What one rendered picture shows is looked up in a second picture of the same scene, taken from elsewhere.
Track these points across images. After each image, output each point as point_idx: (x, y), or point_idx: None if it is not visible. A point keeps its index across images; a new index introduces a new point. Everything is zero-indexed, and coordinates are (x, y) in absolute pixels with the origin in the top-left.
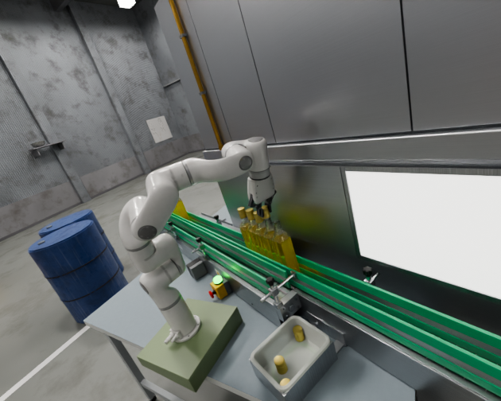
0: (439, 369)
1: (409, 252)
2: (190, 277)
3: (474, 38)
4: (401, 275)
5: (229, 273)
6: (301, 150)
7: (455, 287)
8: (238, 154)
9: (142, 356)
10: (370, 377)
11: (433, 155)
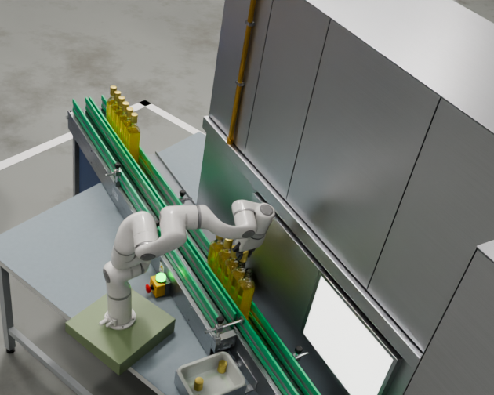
0: None
1: (332, 353)
2: None
3: (405, 279)
4: (322, 362)
5: (177, 279)
6: (301, 231)
7: (343, 388)
8: (246, 228)
9: (72, 325)
10: None
11: (366, 313)
